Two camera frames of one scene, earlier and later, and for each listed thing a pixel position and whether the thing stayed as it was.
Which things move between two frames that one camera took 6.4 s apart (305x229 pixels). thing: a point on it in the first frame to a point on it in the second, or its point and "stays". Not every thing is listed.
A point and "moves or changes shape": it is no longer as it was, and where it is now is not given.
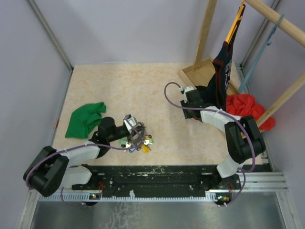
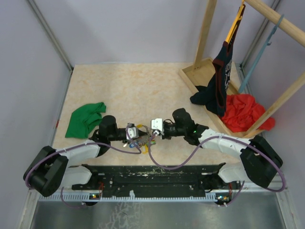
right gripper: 188,115 to 165,136
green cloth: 85,119 stays
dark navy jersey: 214,93 stays
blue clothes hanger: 267,41 stays
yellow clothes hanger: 238,17 stays
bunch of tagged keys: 145,148 moves or changes shape
